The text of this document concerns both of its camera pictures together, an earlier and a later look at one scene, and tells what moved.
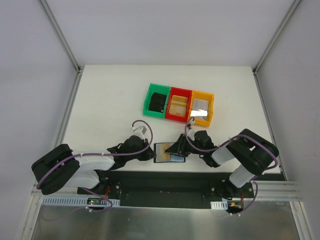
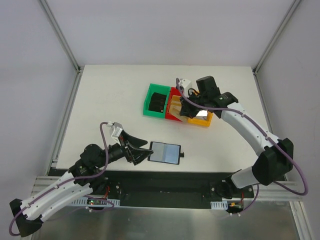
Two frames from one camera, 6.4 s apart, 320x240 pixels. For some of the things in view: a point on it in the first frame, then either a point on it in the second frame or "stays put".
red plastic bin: (185, 93) stays put
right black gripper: (182, 145) -> (193, 103)
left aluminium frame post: (61, 35) stays put
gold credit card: (161, 155) -> (175, 110)
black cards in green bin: (157, 102) stays put
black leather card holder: (160, 156) stays put
